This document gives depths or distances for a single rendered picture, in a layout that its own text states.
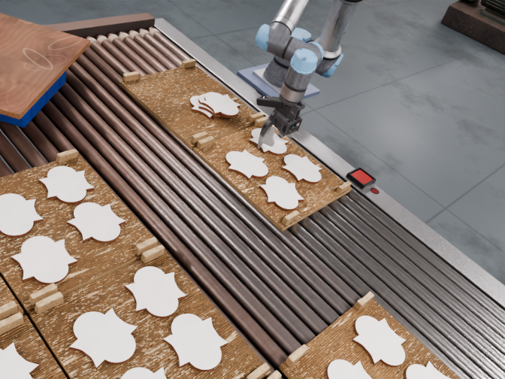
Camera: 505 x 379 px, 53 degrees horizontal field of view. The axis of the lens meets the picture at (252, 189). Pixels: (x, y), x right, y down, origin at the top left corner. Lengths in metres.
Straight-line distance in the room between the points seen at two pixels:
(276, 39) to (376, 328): 0.91
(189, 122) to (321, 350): 0.90
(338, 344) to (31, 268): 0.73
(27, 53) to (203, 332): 1.08
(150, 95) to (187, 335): 0.96
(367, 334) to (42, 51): 1.31
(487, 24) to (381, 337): 5.61
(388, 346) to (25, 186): 1.01
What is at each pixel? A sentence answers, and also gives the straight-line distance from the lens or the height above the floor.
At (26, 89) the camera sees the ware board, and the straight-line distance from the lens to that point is 1.64.
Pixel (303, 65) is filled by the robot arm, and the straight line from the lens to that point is 1.56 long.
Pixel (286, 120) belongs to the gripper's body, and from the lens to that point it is 1.65.
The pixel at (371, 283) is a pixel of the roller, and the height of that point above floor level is 0.91.
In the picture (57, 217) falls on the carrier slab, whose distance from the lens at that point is 1.39.
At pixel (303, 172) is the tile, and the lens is 1.68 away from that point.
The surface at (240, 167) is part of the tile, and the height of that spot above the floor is 0.95.
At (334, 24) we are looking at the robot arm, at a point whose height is 1.24.
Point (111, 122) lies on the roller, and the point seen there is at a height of 0.91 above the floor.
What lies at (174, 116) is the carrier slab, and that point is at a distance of 1.78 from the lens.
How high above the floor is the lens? 1.94
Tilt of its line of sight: 40 degrees down
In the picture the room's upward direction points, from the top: 19 degrees clockwise
